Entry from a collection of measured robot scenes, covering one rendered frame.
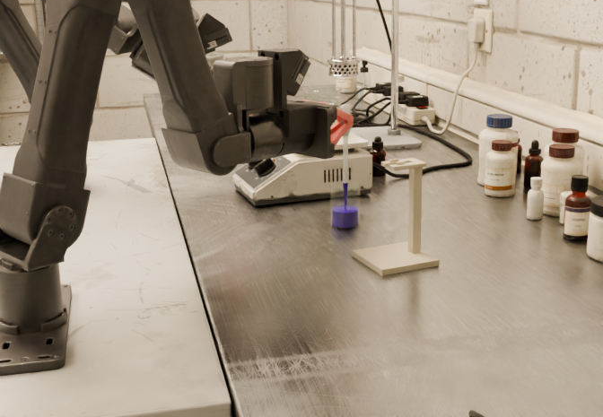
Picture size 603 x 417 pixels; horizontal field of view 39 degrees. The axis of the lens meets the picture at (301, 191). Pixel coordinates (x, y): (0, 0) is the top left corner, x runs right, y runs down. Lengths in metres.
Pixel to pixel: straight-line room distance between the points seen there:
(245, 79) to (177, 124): 0.10
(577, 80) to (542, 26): 0.15
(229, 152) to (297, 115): 0.12
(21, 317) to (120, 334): 0.10
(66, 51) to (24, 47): 0.59
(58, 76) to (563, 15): 0.95
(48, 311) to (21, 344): 0.04
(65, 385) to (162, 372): 0.09
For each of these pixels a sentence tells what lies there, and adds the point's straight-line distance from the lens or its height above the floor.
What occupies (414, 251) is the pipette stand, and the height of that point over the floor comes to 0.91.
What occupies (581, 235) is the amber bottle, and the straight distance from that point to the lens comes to 1.18.
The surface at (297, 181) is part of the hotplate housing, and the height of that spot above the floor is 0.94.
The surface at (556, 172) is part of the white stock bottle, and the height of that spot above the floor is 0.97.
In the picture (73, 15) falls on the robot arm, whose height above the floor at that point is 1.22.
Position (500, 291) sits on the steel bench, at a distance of 0.99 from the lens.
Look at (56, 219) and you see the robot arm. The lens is 0.86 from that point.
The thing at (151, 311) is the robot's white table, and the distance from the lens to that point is 0.94.
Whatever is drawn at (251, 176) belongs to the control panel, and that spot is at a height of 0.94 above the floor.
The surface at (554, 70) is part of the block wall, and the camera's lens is 1.58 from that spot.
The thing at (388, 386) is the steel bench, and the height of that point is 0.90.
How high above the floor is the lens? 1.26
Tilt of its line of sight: 15 degrees down
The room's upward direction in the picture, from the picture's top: 1 degrees counter-clockwise
